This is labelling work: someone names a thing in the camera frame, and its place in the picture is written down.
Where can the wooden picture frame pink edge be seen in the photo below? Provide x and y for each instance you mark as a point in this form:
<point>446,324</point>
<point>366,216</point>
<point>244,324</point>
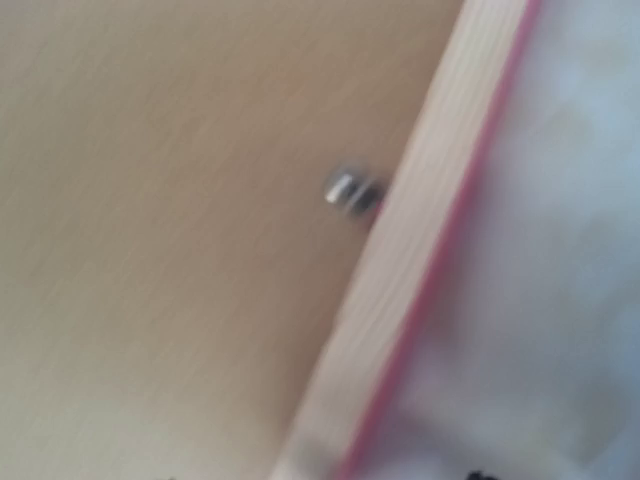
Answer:
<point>358,370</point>

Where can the brown cardboard backing board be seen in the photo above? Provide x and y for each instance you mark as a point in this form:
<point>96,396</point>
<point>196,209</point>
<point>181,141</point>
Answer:
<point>169,267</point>

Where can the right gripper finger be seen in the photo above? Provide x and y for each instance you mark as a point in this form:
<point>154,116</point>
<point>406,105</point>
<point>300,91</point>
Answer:
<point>480,475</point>

